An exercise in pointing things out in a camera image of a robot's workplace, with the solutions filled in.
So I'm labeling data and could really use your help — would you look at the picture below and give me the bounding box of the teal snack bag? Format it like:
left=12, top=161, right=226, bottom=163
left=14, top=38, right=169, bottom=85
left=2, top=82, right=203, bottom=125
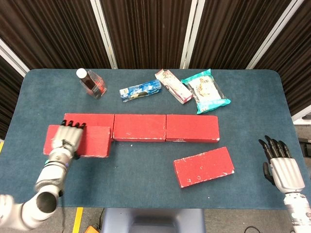
left=181, top=68, right=232, bottom=115

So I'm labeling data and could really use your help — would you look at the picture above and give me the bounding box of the brown corrugated partition panel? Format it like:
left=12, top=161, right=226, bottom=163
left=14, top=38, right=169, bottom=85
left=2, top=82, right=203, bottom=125
left=255, top=0, right=311, bottom=117
left=189, top=0, right=292, bottom=70
left=0, top=0, right=112, bottom=71
left=0, top=55, right=25, bottom=140
left=101, top=0, right=192, bottom=70

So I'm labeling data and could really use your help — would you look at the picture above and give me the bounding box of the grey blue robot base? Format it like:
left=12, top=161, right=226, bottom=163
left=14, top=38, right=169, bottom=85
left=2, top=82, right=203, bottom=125
left=101, top=208, right=205, bottom=233

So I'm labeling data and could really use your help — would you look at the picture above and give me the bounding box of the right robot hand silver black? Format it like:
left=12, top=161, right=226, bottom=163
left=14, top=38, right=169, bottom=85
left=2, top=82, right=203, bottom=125
left=258, top=135, right=306, bottom=194

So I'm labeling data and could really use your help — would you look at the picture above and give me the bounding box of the blue cookie box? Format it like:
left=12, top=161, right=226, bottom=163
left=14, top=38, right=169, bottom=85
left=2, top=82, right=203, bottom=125
left=119, top=79, right=163, bottom=103

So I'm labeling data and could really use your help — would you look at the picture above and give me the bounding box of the black device beside table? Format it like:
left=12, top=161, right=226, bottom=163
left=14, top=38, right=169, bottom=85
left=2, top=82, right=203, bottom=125
left=298, top=137, right=311, bottom=157

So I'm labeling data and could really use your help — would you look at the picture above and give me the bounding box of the white partition frame post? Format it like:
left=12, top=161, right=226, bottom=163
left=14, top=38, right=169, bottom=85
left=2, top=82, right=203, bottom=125
left=245, top=0, right=306, bottom=70
left=291, top=104, right=311, bottom=122
left=0, top=38, right=30, bottom=78
left=89, top=0, right=119, bottom=70
left=180, top=0, right=206, bottom=70

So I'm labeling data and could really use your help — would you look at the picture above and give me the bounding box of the white and pink snack box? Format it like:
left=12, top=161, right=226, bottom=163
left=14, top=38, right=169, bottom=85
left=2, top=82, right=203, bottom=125
left=155, top=68, right=194, bottom=105

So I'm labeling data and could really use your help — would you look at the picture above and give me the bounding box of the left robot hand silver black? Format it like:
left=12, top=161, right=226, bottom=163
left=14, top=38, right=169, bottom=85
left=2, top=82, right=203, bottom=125
left=50, top=119, right=87, bottom=156

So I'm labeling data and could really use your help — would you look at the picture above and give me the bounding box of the brown bottle with white cap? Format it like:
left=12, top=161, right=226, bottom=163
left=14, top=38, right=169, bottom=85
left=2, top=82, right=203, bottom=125
left=76, top=68, right=99, bottom=97

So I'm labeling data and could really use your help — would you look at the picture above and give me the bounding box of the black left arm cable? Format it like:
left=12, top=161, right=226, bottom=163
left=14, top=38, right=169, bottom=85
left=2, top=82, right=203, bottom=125
left=57, top=190, right=67, bottom=231

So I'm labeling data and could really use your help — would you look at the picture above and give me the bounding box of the clear plastic square holder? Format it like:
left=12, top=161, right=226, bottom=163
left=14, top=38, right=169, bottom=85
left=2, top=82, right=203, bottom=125
left=79, top=69, right=108, bottom=100

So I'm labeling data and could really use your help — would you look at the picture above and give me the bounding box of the blue felt table cover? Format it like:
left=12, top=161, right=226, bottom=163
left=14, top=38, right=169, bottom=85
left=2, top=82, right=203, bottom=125
left=0, top=68, right=307, bottom=211

